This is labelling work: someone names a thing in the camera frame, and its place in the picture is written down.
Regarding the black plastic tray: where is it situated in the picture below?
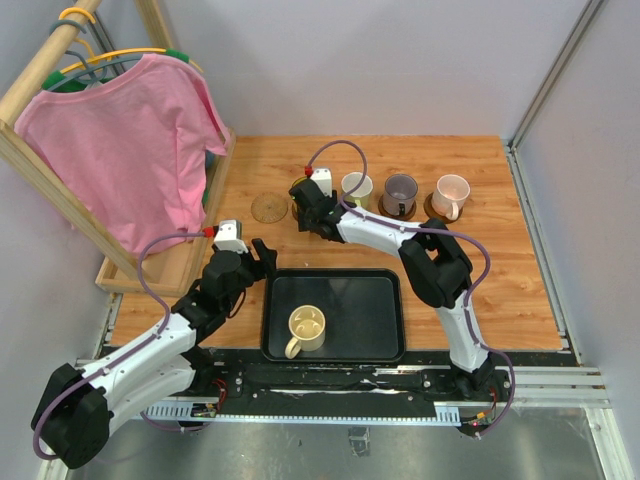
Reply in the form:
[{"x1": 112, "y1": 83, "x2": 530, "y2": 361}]
[{"x1": 261, "y1": 269, "x2": 406, "y2": 364}]

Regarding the cream mug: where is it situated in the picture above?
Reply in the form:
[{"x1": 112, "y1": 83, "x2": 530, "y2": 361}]
[{"x1": 284, "y1": 305, "x2": 326, "y2": 359}]

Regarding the large woven rattan coaster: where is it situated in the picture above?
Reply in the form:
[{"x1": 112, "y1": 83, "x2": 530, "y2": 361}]
[{"x1": 250, "y1": 192, "x2": 288, "y2": 224}]

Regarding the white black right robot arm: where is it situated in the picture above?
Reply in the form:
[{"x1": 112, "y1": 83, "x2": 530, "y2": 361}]
[{"x1": 289, "y1": 179, "x2": 494, "y2": 400}]

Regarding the aluminium frame post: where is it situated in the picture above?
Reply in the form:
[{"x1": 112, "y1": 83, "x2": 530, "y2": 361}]
[{"x1": 504, "y1": 0, "x2": 608, "y2": 152}]

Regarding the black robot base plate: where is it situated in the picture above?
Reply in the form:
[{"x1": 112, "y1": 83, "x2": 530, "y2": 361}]
[{"x1": 207, "y1": 348, "x2": 512, "y2": 419}]

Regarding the pale green mug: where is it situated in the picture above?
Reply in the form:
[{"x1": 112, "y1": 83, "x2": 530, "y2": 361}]
[{"x1": 341, "y1": 172, "x2": 374, "y2": 209}]

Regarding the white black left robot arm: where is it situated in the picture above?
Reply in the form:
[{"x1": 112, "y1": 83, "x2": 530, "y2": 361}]
[{"x1": 31, "y1": 239, "x2": 277, "y2": 469}]

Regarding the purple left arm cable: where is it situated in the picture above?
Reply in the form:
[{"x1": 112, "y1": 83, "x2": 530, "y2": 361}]
[{"x1": 32, "y1": 228, "x2": 216, "y2": 461}]

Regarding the pink t-shirt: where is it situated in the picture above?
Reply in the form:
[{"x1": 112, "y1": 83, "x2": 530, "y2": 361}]
[{"x1": 14, "y1": 54, "x2": 230, "y2": 256}]

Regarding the wooden clothes rack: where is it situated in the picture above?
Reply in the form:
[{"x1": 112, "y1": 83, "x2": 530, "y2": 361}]
[{"x1": 1, "y1": 25, "x2": 236, "y2": 297}]

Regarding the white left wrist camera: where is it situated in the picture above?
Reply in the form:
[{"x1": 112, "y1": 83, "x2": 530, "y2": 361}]
[{"x1": 213, "y1": 219, "x2": 249, "y2": 254}]

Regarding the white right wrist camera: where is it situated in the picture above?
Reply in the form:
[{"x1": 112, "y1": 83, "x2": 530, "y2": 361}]
[{"x1": 310, "y1": 167, "x2": 333, "y2": 197}]

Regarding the yellow translucent cup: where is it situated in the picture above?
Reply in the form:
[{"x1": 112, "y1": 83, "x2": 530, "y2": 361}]
[{"x1": 291, "y1": 176, "x2": 308, "y2": 188}]

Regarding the grey slotted cable duct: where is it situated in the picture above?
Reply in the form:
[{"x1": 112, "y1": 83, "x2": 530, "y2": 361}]
[{"x1": 139, "y1": 399, "x2": 461, "y2": 427}]

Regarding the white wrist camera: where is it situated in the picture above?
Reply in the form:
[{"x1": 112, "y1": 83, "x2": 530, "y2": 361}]
[
  {"x1": 213, "y1": 219, "x2": 249, "y2": 254},
  {"x1": 310, "y1": 167, "x2": 333, "y2": 197}
]

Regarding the pink mug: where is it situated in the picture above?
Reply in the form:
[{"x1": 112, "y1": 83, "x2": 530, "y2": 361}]
[{"x1": 431, "y1": 174, "x2": 471, "y2": 221}]

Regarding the dark wooden coaster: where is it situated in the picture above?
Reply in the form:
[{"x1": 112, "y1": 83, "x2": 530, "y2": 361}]
[
  {"x1": 378, "y1": 197, "x2": 417, "y2": 221},
  {"x1": 424, "y1": 191, "x2": 464, "y2": 223}
]

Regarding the purple mug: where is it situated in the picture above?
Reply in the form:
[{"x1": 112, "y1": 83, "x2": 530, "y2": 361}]
[{"x1": 382, "y1": 174, "x2": 418, "y2": 215}]

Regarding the yellow clothes hanger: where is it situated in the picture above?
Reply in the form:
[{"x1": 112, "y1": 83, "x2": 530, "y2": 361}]
[{"x1": 86, "y1": 0, "x2": 177, "y2": 66}]

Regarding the green clothes hanger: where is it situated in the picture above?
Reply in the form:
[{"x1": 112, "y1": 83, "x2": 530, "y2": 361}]
[{"x1": 40, "y1": 47, "x2": 194, "y2": 92}]

